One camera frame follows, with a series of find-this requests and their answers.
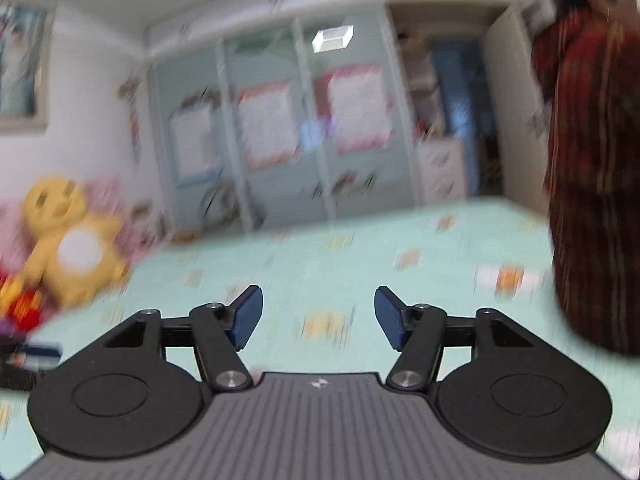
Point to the mint bee-print quilted bedspread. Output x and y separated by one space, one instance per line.
350 260

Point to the white drawer cabinet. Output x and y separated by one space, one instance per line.
442 170

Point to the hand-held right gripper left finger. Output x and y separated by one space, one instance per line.
247 317

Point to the wardrobe with sliding glass doors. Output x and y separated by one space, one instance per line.
300 185

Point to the yellow plush toy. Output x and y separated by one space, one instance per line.
75 250

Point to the red plush toy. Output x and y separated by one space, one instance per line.
22 305

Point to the wall lamp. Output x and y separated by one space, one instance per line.
129 90

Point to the red hanging ornament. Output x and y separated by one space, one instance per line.
135 130

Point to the framed wedding photo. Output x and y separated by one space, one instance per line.
20 60

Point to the blue bordered paper poster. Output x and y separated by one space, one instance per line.
195 142

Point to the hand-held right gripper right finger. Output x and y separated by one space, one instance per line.
390 317

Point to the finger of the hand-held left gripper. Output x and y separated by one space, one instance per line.
42 348

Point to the white door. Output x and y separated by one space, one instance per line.
515 110

